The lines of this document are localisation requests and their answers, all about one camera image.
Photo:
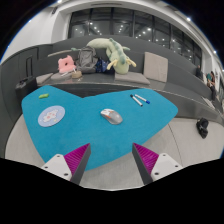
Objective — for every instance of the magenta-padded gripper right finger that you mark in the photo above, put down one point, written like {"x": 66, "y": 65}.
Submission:
{"x": 146, "y": 159}

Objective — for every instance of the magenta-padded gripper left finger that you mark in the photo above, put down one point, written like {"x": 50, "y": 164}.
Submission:
{"x": 77, "y": 159}

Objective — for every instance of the grey white computer mouse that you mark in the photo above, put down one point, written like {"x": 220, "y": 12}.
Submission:
{"x": 112, "y": 117}

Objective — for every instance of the round light blue mouse pad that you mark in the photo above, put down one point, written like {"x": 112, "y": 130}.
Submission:
{"x": 51, "y": 116}

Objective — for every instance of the white marker with blue cap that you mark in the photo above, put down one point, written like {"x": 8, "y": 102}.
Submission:
{"x": 142, "y": 99}

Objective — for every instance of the black bag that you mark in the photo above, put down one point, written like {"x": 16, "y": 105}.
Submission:
{"x": 202, "y": 128}

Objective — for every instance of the small green eraser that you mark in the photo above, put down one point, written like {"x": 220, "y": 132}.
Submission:
{"x": 43, "y": 96}

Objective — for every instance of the grey flat seat cushion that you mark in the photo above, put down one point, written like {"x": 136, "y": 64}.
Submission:
{"x": 44, "y": 78}
{"x": 131, "y": 78}

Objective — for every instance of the tan round woven pouch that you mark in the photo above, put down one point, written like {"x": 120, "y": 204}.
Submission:
{"x": 76, "y": 74}

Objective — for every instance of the grey round seat cushion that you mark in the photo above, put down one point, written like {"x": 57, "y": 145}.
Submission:
{"x": 60, "y": 76}

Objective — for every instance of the black suitcase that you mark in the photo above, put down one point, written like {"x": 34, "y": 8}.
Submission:
{"x": 25, "y": 87}

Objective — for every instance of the beige upright cushion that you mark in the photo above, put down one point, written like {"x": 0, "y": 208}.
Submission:
{"x": 155, "y": 67}

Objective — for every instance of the pink plush cushion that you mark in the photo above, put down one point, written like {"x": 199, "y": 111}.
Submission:
{"x": 66, "y": 64}

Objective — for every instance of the dark blue patterned bag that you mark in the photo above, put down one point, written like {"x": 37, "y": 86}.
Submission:
{"x": 102, "y": 66}

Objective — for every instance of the grey backpack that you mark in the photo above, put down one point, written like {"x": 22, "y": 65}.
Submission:
{"x": 86, "y": 60}

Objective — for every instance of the person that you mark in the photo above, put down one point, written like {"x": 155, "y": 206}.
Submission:
{"x": 199, "y": 71}
{"x": 211, "y": 83}

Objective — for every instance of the green dragon plush toy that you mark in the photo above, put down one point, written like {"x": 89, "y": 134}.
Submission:
{"x": 117, "y": 56}

